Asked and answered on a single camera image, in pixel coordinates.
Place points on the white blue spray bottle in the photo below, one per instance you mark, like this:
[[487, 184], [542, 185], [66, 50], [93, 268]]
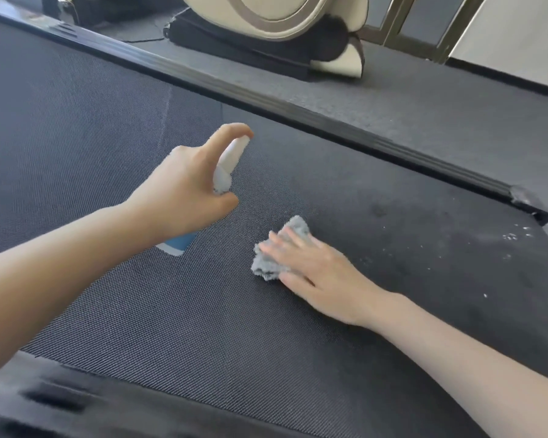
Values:
[[228, 164]]

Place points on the dark glass double door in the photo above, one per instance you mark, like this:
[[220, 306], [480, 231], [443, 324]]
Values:
[[420, 22]]

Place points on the person's right hand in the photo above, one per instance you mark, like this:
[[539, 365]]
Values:
[[333, 278]]

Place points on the beige brown massage chair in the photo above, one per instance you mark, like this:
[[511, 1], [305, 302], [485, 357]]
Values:
[[265, 13]]

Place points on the grey fluffy cloth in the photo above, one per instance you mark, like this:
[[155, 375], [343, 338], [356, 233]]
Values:
[[265, 264]]

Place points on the dark grey treadmill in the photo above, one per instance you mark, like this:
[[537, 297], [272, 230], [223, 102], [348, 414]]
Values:
[[164, 337]]

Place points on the person's right forearm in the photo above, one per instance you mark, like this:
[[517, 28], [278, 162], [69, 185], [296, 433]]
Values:
[[475, 364]]

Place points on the person's left hand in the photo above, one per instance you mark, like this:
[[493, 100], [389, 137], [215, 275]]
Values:
[[182, 200]]

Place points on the person's left forearm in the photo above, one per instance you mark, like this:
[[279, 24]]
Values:
[[50, 291]]

